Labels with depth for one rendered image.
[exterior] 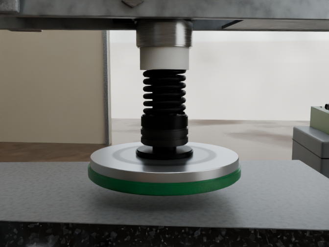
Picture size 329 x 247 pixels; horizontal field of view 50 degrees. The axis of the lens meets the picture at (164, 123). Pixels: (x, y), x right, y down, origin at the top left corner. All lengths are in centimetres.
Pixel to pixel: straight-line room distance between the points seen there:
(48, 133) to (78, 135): 48
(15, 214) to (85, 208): 8
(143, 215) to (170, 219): 4
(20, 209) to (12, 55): 566
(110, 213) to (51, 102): 541
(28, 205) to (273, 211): 31
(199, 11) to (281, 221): 27
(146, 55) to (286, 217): 27
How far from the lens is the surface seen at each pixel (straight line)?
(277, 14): 50
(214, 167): 44
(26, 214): 47
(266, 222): 44
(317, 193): 56
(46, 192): 55
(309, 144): 143
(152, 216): 44
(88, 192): 53
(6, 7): 43
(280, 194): 54
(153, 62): 47
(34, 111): 597
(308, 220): 46
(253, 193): 53
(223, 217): 44
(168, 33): 47
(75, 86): 568
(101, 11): 44
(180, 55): 48
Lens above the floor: 101
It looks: 7 degrees down
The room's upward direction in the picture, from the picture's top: straight up
